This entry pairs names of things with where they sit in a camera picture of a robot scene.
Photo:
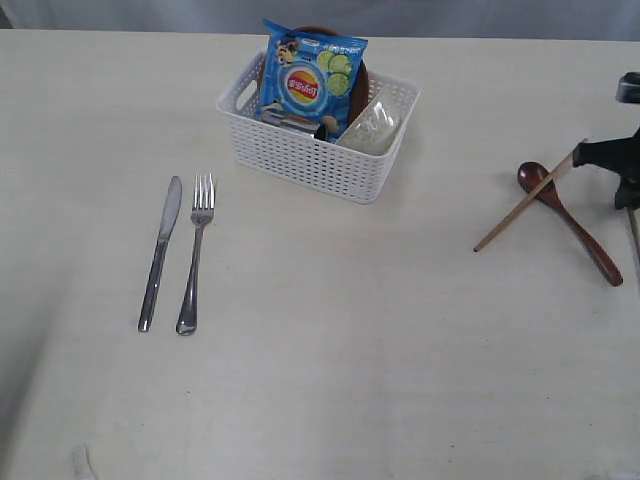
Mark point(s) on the white perforated plastic basket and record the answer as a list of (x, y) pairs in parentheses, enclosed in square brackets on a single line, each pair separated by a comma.
[(299, 158)]

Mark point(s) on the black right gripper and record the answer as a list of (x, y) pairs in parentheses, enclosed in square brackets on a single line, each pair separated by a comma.
[(620, 156)]

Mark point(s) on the speckled glass bowl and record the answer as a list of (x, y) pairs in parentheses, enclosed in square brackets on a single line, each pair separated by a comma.
[(376, 127)]

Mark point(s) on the silver table knife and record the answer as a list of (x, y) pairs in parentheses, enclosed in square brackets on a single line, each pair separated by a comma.
[(169, 216)]

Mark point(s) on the silver fork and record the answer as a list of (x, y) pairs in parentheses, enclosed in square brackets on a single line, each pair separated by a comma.
[(202, 213)]

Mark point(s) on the brown wooden plate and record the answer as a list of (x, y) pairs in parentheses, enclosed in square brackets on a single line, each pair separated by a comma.
[(359, 92)]

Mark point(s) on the blue chips bag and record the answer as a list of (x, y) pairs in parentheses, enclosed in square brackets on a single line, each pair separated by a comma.
[(308, 78)]

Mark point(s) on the steel cup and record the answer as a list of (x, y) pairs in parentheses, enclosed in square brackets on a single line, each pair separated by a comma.
[(322, 130)]

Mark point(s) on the dark red wooden spoon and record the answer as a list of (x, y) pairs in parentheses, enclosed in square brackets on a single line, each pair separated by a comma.
[(529, 175)]

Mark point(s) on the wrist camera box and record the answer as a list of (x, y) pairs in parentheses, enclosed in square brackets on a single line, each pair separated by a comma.
[(628, 89)]

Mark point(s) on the wooden chopstick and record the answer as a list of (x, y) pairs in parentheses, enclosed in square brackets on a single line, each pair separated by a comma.
[(634, 228), (559, 169)]

